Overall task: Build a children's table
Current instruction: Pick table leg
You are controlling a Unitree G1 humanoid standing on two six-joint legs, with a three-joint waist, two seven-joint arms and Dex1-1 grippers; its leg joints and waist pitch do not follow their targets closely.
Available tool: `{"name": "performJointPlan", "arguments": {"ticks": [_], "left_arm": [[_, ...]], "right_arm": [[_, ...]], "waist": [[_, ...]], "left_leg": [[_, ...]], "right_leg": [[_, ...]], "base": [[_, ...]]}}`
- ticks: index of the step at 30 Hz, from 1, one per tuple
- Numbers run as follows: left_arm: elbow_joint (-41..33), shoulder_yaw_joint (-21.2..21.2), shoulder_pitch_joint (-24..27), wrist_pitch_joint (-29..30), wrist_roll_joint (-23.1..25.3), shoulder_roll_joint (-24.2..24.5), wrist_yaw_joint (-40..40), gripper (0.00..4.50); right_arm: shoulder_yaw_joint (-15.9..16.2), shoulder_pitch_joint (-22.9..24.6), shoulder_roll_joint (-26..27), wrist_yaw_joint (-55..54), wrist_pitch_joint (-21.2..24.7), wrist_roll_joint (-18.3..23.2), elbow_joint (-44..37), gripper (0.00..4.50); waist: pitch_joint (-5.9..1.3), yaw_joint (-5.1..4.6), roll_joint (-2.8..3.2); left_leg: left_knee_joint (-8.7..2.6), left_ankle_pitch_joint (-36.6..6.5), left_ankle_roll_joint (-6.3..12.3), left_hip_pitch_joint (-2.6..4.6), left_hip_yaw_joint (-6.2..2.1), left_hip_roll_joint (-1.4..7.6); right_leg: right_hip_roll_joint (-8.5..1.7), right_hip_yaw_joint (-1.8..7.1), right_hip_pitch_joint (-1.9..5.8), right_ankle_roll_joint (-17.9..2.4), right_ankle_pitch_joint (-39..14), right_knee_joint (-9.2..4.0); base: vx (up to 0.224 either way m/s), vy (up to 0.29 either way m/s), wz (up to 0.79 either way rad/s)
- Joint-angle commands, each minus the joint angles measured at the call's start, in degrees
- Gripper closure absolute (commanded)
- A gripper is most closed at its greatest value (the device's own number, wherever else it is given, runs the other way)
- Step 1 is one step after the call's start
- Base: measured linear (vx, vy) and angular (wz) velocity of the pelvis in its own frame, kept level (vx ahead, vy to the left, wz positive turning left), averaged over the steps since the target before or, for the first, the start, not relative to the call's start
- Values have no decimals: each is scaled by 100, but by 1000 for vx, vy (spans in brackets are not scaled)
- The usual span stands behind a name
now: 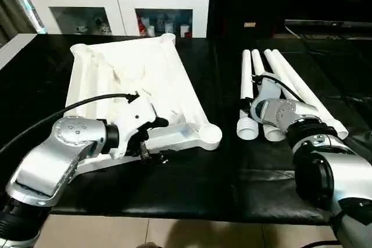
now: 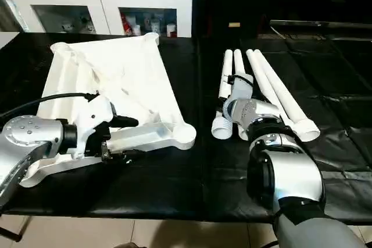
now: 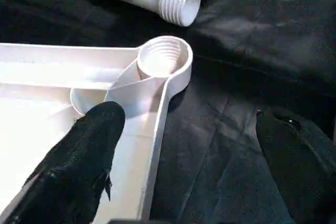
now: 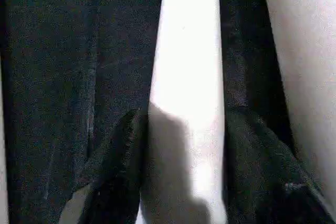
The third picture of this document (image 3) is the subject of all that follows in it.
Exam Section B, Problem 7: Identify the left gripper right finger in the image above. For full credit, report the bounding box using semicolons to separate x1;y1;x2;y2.
256;110;336;224

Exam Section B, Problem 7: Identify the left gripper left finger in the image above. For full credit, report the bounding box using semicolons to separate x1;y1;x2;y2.
0;101;127;224

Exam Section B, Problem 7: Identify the white plastic table leg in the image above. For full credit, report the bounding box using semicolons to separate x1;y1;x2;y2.
45;0;202;28

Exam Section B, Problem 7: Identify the white plastic table top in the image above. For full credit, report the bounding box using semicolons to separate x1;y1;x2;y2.
0;35;194;224

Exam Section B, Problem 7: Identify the black work mat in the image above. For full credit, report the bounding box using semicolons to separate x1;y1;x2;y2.
0;0;336;224

